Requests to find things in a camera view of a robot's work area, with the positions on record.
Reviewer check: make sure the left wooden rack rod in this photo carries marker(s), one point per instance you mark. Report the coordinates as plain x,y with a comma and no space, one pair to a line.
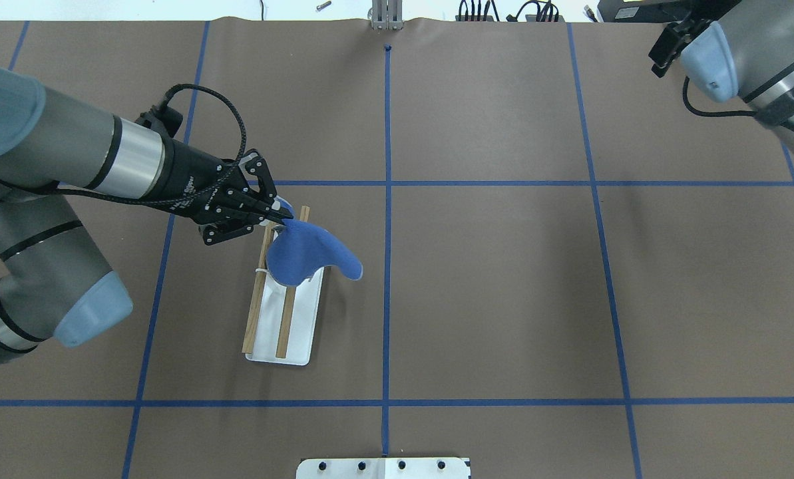
257,293

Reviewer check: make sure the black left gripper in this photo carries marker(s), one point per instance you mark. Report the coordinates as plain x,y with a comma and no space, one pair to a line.
192,177

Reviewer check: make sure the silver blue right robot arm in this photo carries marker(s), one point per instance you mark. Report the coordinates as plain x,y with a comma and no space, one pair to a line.
748,54

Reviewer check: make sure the aluminium frame post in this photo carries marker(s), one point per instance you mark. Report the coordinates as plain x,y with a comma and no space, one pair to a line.
386,15

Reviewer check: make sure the right wooden rack rod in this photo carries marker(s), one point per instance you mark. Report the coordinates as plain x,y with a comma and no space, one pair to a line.
286,322

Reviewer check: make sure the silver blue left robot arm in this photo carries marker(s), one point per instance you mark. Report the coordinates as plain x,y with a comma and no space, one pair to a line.
58,284

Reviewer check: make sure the blue microfiber towel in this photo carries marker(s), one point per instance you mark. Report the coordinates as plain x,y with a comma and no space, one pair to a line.
302,248

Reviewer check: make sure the wooden rack rod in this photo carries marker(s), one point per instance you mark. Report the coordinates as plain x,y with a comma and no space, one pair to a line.
257,293
286,322

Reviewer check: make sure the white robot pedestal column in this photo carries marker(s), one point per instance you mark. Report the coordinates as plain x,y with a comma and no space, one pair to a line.
385,467

